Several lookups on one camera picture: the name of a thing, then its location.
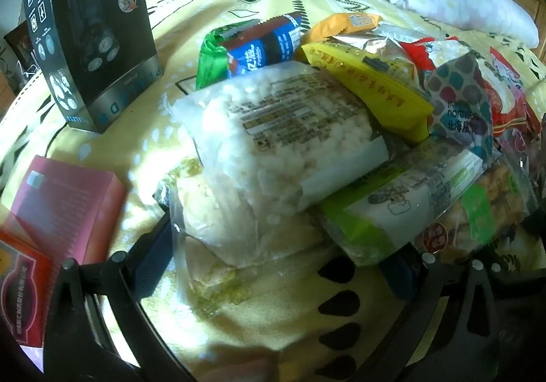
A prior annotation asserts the fried dough snack bag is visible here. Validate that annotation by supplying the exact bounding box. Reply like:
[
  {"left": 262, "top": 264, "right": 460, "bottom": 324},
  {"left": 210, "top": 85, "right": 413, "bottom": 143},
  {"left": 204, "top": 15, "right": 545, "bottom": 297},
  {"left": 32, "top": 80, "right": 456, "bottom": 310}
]
[{"left": 414, "top": 157, "right": 536, "bottom": 263}]

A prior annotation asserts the yellow snack packet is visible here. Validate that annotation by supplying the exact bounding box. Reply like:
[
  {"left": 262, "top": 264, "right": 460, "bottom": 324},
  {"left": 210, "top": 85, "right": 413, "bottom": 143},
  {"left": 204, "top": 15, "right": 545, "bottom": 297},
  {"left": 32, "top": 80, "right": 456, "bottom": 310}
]
[{"left": 298, "top": 42, "right": 433, "bottom": 143}]

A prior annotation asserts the clear puffed rice cracker pack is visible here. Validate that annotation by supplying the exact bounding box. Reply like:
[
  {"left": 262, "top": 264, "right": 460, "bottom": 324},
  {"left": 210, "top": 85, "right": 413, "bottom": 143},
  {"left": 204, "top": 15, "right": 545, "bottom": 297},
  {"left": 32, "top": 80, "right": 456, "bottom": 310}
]
[{"left": 169, "top": 61, "right": 390, "bottom": 256}]

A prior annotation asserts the red tea box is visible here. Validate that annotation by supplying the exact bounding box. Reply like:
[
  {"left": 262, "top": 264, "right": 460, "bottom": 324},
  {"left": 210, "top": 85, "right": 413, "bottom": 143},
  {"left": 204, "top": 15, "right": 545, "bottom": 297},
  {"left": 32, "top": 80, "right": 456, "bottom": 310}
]
[{"left": 0, "top": 207, "right": 52, "bottom": 348}]

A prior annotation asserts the pink flat box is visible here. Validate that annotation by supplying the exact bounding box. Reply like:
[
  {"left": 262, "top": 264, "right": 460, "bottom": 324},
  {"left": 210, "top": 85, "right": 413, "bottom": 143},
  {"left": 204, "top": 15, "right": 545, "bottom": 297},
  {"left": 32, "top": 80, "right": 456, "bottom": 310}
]
[{"left": 11, "top": 156, "right": 127, "bottom": 265}]

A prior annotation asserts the green white snack pack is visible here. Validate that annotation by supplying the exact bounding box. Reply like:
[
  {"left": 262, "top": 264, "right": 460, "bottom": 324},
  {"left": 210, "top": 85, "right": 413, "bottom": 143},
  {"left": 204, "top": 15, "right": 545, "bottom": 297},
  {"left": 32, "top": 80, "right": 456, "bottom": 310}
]
[{"left": 313, "top": 137, "right": 487, "bottom": 266}]

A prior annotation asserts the yellow patterned bed sheet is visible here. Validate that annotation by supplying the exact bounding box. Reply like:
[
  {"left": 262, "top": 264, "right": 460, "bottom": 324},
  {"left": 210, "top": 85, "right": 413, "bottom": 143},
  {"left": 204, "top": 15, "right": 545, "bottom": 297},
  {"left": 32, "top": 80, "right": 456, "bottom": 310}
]
[{"left": 1, "top": 0, "right": 545, "bottom": 381}]

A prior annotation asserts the red white snack bag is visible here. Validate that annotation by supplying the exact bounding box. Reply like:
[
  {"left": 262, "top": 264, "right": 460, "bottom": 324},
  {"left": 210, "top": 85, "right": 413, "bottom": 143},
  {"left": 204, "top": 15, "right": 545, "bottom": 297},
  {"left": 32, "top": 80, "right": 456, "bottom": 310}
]
[{"left": 399, "top": 36, "right": 541, "bottom": 137}]

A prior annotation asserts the polka dot snack packet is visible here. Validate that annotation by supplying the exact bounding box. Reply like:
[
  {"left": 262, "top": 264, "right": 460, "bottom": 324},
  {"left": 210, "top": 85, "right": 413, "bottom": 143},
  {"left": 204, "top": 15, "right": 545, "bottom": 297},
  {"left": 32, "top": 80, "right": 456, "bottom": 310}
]
[{"left": 425, "top": 53, "right": 495, "bottom": 165}]

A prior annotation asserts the orange snack packet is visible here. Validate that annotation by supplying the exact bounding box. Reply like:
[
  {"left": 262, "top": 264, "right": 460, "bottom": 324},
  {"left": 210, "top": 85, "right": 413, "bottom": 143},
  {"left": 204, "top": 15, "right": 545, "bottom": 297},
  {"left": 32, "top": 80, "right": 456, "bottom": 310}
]
[{"left": 301, "top": 12, "right": 382, "bottom": 44}]

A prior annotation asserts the green blue snack packet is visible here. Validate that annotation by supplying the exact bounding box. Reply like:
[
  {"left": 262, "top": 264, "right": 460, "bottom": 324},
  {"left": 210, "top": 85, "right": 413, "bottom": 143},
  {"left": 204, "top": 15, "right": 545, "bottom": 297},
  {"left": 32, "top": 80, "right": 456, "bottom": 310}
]
[{"left": 195, "top": 12, "right": 302, "bottom": 90}]

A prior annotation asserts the black shaver product box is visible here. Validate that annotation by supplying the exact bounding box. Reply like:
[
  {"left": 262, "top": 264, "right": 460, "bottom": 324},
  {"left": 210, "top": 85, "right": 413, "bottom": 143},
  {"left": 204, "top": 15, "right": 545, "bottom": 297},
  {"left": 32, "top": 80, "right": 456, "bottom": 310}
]
[{"left": 23, "top": 0, "right": 163, "bottom": 133}]

